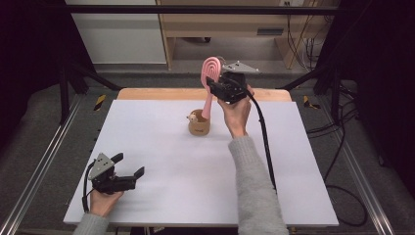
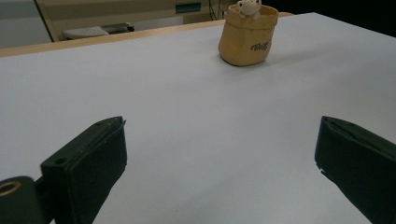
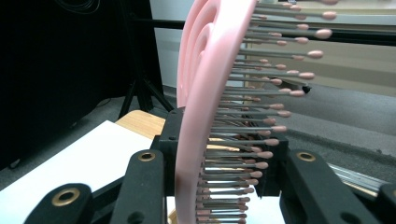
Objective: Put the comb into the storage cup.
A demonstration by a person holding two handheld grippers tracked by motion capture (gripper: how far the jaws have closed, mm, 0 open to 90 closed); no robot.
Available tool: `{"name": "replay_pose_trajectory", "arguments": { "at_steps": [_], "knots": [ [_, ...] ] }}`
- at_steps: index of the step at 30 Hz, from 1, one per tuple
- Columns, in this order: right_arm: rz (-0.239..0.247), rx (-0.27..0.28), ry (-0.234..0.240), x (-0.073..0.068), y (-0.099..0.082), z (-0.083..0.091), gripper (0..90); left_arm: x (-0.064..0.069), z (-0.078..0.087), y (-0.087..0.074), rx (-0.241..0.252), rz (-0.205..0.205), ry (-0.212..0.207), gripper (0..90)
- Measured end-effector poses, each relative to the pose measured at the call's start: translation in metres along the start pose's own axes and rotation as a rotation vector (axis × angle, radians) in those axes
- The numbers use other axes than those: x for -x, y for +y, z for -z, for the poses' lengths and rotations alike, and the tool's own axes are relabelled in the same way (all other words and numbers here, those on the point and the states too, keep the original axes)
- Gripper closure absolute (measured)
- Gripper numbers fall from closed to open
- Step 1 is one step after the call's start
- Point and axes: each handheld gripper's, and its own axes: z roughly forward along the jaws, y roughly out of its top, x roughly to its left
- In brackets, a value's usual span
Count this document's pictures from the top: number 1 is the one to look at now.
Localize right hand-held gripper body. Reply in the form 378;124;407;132
213;60;261;106

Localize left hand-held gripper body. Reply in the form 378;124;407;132
87;152;137;196

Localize pink hair brush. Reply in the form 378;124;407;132
200;56;223;120

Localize brown cup with animal figure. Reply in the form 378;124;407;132
186;109;211;137

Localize person's left hand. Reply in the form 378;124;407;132
89;189;125;218

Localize person's right hand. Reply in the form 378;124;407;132
216;83;255;139

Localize white table cover sheet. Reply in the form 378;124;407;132
63;99;340;228

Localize light wooden desk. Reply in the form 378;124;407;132
156;0;329;71

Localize wooden table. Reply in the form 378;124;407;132
115;87;293;103

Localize yellow black tape marker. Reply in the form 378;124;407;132
93;94;108;112
302;95;321;111

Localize black metal stand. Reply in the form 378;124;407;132
277;64;345;125
58;61;122;125

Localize white cabinet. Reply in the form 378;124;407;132
65;0;167;65

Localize dark curtain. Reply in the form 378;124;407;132
0;0;96;148
316;0;415;190

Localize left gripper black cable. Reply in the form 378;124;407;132
80;160;97;213

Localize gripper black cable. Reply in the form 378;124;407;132
245;88;369;228
80;160;97;213

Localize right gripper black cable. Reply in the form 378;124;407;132
245;88;369;228

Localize aluminium floor rail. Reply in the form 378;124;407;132
0;94;83;235
318;96;396;235

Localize black horizontal frame bar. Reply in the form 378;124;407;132
64;4;341;16

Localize bundle of hanging cables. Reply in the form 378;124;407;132
285;0;327;72

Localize black floor cables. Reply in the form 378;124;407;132
306;81;360;180

